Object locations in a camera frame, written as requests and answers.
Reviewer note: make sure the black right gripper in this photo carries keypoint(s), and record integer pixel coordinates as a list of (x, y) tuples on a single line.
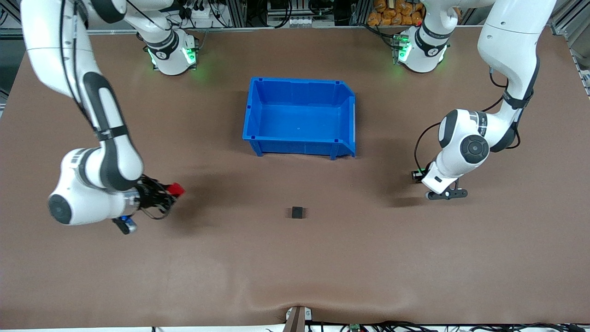
[(148, 194)]

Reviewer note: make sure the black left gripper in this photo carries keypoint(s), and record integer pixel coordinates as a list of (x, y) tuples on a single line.
[(419, 175)]

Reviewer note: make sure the small red cube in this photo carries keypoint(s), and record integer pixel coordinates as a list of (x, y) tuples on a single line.
[(177, 189)]

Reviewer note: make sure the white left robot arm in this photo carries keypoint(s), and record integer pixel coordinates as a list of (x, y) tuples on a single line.
[(507, 50)]

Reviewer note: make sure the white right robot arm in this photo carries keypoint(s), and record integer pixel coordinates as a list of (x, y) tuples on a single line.
[(110, 152)]

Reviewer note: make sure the small black cube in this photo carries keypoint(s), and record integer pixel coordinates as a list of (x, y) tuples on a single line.
[(297, 212)]

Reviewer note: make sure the brown table mat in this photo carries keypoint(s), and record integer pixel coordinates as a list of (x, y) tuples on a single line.
[(230, 267)]

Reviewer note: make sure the blue plastic storage bin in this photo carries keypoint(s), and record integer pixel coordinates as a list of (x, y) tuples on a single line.
[(299, 117)]

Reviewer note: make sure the small green circuit board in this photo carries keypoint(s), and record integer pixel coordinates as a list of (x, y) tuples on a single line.
[(355, 328)]

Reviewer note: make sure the orange mesh bag pile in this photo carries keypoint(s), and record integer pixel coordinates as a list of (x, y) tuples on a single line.
[(396, 13)]

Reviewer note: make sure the metal table clamp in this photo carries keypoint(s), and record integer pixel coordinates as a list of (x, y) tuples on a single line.
[(297, 318)]

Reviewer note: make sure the white power strip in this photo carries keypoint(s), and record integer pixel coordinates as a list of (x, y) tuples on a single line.
[(199, 16)]

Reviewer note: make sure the aluminium frame post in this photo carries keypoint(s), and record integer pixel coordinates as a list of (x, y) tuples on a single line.
[(9, 14), (571, 18)]

